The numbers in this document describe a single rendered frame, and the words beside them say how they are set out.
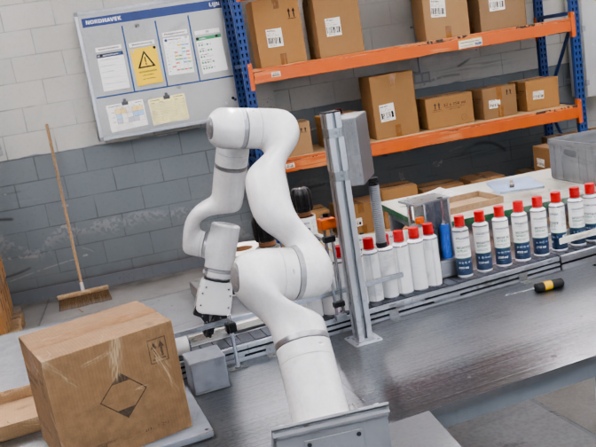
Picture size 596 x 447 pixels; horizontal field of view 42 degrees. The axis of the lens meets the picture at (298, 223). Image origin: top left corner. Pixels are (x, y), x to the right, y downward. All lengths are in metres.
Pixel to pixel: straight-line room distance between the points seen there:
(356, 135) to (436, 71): 5.04
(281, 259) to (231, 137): 0.34
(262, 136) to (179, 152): 4.80
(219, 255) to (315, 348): 0.65
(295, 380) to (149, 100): 5.06
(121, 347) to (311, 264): 0.46
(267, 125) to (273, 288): 0.43
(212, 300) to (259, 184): 0.54
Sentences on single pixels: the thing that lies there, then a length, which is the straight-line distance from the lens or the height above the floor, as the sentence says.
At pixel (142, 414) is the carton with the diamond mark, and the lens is 1.84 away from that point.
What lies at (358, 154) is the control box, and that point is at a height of 1.37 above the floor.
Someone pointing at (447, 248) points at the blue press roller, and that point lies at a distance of 2.55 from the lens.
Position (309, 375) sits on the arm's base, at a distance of 1.60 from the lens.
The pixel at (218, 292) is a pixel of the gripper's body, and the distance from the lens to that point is 2.22.
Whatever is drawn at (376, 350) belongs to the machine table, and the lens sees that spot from 2.19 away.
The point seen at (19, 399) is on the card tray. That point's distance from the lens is 2.40.
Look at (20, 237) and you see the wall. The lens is 6.81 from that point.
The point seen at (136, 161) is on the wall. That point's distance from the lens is 6.66.
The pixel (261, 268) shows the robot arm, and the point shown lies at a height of 1.23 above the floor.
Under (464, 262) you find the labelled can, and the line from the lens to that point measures 2.53.
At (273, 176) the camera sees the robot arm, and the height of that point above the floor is 1.40.
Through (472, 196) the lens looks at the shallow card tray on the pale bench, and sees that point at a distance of 4.11.
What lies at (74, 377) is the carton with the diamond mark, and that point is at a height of 1.06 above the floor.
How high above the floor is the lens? 1.66
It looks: 12 degrees down
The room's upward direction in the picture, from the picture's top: 9 degrees counter-clockwise
